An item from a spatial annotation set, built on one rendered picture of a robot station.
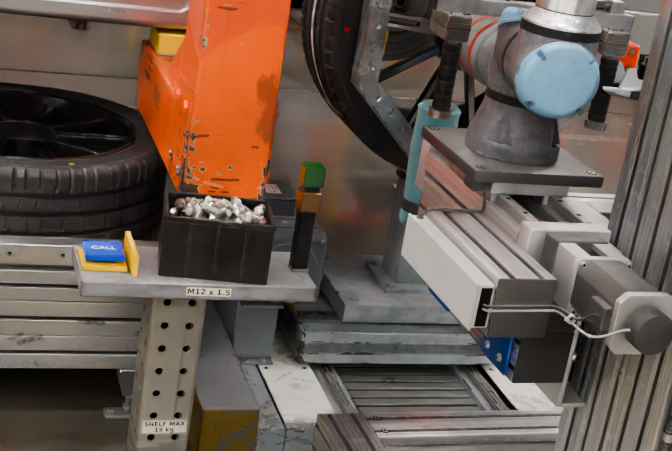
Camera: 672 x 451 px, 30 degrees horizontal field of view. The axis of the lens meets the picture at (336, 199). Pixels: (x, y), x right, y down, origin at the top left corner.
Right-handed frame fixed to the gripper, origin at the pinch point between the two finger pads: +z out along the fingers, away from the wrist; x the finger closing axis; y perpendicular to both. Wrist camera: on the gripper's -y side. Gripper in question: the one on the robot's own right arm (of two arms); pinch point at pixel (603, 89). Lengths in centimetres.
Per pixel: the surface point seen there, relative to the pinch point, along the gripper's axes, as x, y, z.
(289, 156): -201, -82, 2
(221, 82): -6, -6, 76
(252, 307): -23, -60, 59
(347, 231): -128, -83, 1
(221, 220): 14, -26, 78
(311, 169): 9, -17, 61
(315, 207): 9, -25, 59
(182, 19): -58, -6, 75
